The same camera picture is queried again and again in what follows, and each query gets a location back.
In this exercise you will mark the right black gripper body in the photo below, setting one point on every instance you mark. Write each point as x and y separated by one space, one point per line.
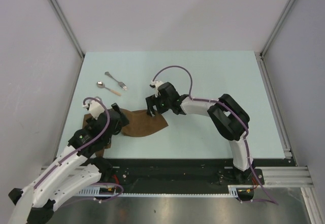
163 105

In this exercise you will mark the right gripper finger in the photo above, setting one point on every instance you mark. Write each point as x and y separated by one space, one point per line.
153 110
149 105

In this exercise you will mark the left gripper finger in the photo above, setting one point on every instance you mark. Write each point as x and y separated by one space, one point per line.
124 121
116 108

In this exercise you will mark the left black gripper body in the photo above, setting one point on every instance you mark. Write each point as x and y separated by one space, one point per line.
109 137

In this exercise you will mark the brown cloth napkin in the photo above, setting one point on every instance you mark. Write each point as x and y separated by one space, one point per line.
141 124

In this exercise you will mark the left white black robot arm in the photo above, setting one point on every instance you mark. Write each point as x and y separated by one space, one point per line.
74 169

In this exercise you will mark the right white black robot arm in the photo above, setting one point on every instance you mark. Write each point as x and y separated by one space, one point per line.
229 118

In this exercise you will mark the silver metal fork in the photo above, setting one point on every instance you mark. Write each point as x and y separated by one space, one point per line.
121 84

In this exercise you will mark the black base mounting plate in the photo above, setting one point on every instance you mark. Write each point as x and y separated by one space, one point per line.
183 188

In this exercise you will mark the spoon with wooden handle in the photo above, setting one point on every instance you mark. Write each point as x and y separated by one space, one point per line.
100 84

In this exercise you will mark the right side aluminium rail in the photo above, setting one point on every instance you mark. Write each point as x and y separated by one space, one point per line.
274 107

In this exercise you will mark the aluminium rail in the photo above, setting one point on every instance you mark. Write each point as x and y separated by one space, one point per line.
268 176
274 107

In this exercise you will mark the left aluminium frame post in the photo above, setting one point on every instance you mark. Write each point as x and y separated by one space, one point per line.
66 27

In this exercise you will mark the aluminium frame post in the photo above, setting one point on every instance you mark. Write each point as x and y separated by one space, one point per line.
278 25
66 27

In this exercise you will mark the front aluminium rail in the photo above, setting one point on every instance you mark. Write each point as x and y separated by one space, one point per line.
268 176

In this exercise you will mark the right aluminium frame post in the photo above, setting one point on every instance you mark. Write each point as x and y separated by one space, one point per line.
278 25

